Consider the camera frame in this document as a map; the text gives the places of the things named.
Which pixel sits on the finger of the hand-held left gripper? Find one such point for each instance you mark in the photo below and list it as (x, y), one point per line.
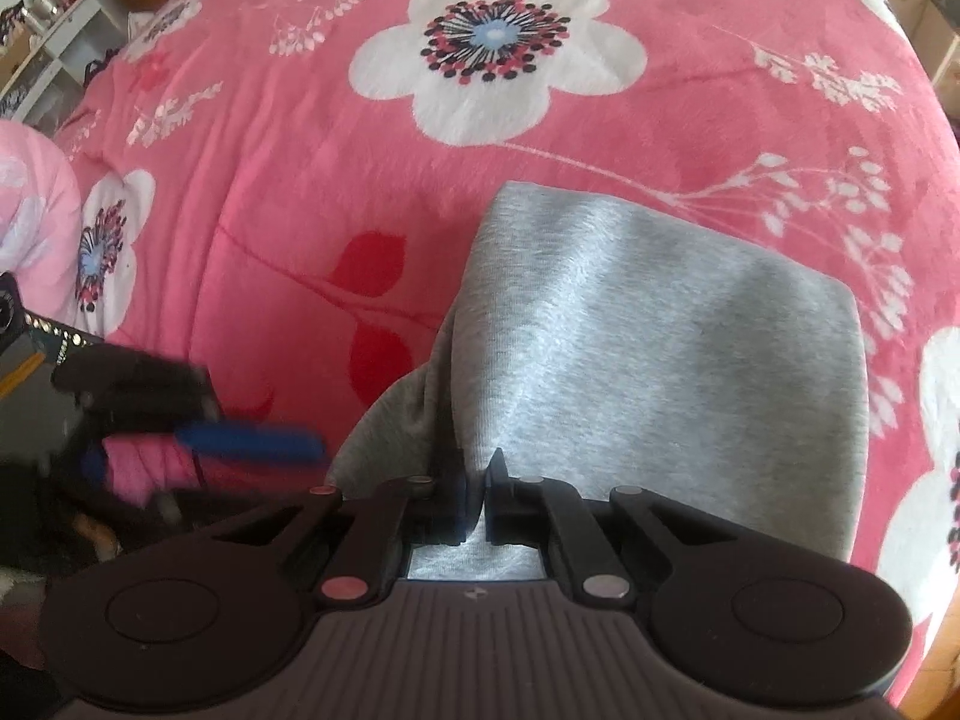
(255, 444)
(94, 465)

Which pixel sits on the pink floral blanket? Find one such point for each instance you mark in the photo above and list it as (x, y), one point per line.
(300, 165)

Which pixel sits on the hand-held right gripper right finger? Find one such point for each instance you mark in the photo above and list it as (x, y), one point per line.
(495, 514)

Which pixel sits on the white shelf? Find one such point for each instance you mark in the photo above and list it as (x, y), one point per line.
(67, 37)

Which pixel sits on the cardboard box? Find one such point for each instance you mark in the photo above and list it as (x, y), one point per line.
(16, 56)

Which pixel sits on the light pink floral quilt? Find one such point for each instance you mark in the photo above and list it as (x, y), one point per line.
(37, 202)

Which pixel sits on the glass jar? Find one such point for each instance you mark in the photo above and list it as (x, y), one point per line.
(41, 6)

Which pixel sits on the white water dispenser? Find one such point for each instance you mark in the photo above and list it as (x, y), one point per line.
(946, 41)

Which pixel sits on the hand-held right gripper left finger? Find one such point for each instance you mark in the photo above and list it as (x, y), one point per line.
(457, 510)

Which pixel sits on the grey sweatpants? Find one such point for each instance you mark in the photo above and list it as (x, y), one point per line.
(637, 352)

